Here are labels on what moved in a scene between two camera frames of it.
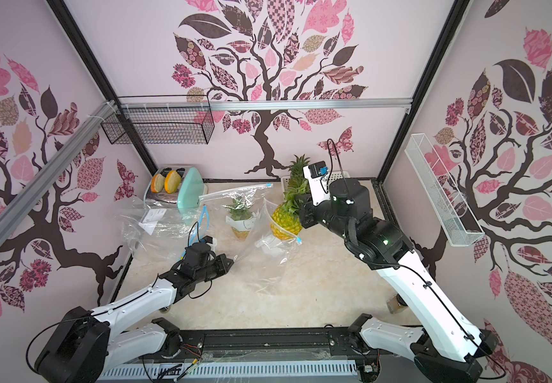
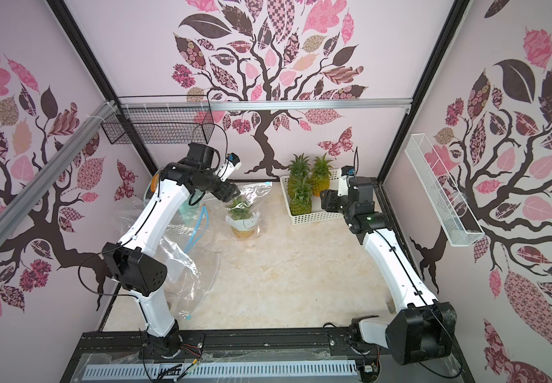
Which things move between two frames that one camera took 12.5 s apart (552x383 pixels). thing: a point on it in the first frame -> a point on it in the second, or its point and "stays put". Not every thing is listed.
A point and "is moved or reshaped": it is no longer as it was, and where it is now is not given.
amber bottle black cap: (396, 304) stays put
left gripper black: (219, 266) -> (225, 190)
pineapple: (285, 223) is moved or reshaped
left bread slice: (157, 183) stays put
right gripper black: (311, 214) -> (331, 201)
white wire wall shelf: (453, 213) stays put
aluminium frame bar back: (185, 104) stays put
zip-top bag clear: (263, 259) -> (191, 262)
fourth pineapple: (241, 219) stays put
